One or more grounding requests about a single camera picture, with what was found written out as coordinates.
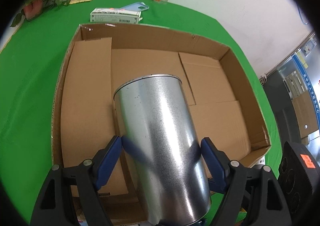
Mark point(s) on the green table cloth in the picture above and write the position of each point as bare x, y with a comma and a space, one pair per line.
30, 65

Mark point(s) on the brown cardboard box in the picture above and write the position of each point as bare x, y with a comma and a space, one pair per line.
102, 57

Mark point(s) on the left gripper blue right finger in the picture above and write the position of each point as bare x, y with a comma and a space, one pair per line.
254, 189

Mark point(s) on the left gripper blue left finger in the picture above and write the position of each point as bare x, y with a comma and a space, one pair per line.
54, 204

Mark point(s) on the silver metal tin can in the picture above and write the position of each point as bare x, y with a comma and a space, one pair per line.
161, 149

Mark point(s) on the white rectangular carton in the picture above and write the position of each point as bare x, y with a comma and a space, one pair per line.
116, 15

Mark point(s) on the light blue phone case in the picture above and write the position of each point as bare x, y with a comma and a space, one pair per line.
137, 7

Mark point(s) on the glass door with blue strip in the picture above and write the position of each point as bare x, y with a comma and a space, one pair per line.
292, 89

